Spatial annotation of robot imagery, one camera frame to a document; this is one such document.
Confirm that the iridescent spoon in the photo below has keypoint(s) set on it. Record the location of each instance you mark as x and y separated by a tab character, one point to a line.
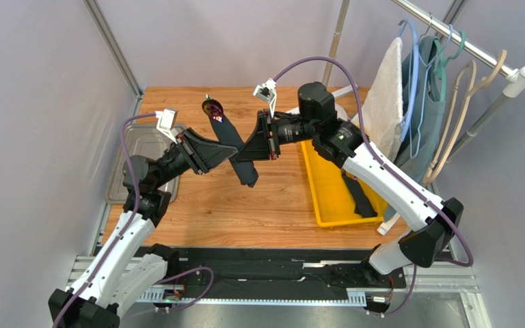
213	109

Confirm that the blue hanger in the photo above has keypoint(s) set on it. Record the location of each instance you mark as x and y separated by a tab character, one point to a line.
410	68

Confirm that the teal garment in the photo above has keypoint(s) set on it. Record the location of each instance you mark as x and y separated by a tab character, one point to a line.
417	150

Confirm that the silver metal tray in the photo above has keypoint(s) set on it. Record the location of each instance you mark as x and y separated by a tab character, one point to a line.
140	139

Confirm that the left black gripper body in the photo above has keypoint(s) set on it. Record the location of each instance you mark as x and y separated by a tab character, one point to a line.
181	158

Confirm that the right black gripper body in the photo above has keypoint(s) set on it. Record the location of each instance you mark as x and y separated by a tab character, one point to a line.
267	134

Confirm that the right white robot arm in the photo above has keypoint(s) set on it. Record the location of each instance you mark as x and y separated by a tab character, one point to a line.
430	219

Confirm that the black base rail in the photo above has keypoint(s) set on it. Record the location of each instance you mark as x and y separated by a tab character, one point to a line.
279	274

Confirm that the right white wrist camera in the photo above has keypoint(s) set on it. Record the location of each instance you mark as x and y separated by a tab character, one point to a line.
267	92

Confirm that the white towel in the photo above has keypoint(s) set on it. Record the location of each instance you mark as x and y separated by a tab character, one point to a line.
382	110

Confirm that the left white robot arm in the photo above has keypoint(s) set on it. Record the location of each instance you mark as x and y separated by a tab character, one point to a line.
102	295

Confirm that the yellow plastic bin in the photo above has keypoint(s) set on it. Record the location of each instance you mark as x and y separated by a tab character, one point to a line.
333	203

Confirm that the green hanger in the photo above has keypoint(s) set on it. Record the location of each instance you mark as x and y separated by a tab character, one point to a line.
439	74

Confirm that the beige hanger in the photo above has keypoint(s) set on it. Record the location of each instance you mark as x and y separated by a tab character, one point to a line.
449	123
472	91

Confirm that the black paper napkin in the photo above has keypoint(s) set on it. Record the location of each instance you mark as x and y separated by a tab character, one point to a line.
228	135

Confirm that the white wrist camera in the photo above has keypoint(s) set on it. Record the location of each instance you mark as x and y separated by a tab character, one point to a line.
166	123
267	92

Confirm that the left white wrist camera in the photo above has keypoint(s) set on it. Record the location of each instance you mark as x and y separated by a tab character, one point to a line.
166	123

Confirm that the metal clothes rack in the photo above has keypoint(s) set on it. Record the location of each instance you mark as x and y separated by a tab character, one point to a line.
452	144

